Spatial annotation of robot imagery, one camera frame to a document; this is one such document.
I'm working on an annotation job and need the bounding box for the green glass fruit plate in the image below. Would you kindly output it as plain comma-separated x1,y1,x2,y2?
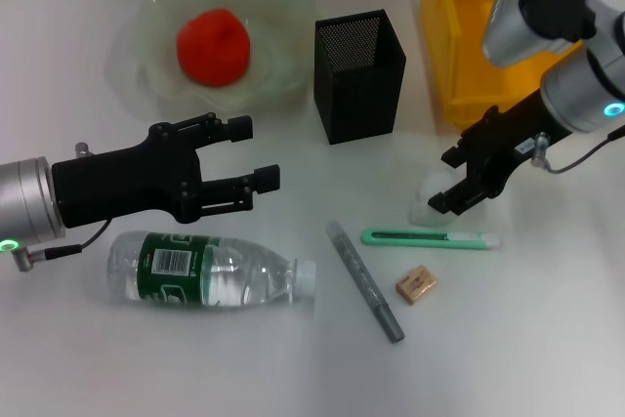
106,0,318,120

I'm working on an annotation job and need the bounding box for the grey marker pen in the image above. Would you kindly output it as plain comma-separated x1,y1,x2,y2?
325,220,406,344

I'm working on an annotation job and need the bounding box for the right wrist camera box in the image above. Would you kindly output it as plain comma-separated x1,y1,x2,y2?
481,0,590,66

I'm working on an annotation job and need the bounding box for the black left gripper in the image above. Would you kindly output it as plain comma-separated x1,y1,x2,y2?
51,112,282,230

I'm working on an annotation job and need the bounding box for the green label water bottle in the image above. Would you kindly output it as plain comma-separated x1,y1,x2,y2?
106,229,317,312

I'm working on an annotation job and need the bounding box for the yellow plastic bin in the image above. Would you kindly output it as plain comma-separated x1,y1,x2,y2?
420,0,587,128

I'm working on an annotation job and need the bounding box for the black mesh pen holder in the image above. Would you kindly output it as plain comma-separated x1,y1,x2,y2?
312,9,407,146

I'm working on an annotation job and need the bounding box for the right wrist grey cable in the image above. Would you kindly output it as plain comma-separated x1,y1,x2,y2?
530,123,625,174

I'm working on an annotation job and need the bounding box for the green utility knife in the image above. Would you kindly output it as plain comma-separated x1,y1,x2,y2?
360,228,502,252

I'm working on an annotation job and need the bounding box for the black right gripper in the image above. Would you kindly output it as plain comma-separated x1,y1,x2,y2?
427,88,571,218

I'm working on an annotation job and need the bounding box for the tan eraser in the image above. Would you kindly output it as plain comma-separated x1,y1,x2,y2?
394,264,438,309

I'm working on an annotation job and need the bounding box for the white paper ball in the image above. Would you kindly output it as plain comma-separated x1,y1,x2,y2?
407,167,470,228

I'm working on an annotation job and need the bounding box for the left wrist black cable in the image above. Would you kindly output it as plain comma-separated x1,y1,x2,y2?
12,219,113,271

